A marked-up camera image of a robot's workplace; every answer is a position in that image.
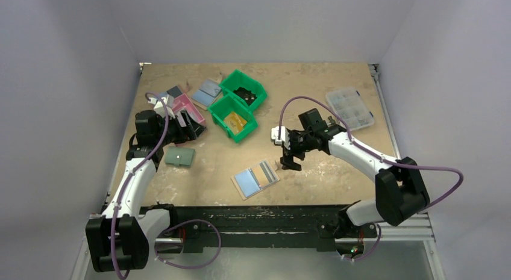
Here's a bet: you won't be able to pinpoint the black parts in bin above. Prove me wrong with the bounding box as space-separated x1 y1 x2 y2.
234 87 257 106

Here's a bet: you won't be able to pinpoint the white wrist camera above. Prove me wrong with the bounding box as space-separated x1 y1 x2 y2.
153 95 175 119
271 126 287 147

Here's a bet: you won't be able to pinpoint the green bin with black parts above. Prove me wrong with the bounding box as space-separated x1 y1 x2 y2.
220 70 268 112

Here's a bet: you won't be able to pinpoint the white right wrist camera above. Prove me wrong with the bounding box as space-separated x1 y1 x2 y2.
271 126 287 147

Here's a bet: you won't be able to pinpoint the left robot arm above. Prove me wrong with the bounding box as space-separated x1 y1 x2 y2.
85 110 205 279

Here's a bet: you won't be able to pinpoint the clear plastic screw organizer box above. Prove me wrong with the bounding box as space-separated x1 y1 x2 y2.
325 87 375 131

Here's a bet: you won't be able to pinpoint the green closed card holder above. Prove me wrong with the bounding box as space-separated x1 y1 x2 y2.
165 146 196 167

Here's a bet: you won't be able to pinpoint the yellow card in bin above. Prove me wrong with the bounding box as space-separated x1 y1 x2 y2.
224 111 247 135

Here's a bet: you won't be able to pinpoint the green bin with yellow card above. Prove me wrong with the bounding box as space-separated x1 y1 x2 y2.
208 95 258 143

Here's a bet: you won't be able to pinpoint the light blue open card holder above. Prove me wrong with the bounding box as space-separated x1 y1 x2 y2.
191 79 221 110

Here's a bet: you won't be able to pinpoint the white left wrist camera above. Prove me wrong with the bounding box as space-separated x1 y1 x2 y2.
153 95 175 119

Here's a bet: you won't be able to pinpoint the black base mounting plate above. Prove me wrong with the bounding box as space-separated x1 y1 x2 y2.
156 205 377 253

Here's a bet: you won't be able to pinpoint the aluminium frame rail right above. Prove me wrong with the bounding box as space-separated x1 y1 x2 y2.
368 63 418 214

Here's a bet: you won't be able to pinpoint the pink box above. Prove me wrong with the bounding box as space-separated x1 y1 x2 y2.
171 94 206 127

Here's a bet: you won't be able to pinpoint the aluminium front frame rail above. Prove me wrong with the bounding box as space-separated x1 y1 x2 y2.
69 214 446 280

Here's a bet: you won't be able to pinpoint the beige leather card holder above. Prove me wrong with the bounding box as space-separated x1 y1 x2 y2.
231 160 280 201

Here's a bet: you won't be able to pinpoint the aluminium frame rail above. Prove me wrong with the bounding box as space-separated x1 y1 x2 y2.
368 63 418 214
69 214 446 280

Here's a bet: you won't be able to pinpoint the black handled claw hammer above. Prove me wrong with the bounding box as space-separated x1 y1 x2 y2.
328 116 337 126

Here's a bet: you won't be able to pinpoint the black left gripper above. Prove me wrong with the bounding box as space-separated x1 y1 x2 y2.
155 110 204 147

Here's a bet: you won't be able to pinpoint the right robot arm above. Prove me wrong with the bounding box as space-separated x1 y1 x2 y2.
271 108 430 236

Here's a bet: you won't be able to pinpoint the blue grey open card holder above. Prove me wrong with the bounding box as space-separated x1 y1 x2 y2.
158 85 184 99

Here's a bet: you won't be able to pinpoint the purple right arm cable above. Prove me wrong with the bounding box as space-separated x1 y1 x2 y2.
278 96 465 263

